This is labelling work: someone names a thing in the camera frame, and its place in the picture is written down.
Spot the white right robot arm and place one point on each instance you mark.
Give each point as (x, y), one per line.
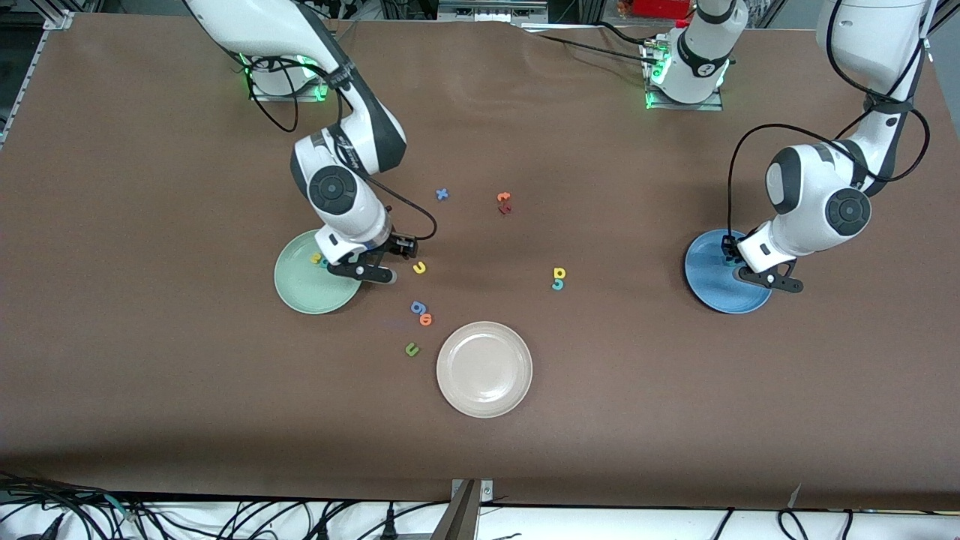
(255, 22)

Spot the grey metal box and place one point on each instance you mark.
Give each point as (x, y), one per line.
(487, 9)

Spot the beige plate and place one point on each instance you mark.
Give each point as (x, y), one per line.
(484, 369)

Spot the black power plug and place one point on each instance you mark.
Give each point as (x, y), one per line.
(388, 521)

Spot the red object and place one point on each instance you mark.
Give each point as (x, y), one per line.
(643, 7)

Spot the green plate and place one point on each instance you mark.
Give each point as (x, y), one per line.
(300, 292)

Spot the metal corner bracket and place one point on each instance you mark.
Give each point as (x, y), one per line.
(486, 491)

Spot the aluminium profile post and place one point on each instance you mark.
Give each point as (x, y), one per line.
(461, 517)

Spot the white paper tag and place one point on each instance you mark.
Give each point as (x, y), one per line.
(796, 495)

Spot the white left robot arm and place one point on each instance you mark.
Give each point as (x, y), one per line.
(810, 195)

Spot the blue plate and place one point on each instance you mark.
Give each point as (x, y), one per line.
(712, 292)

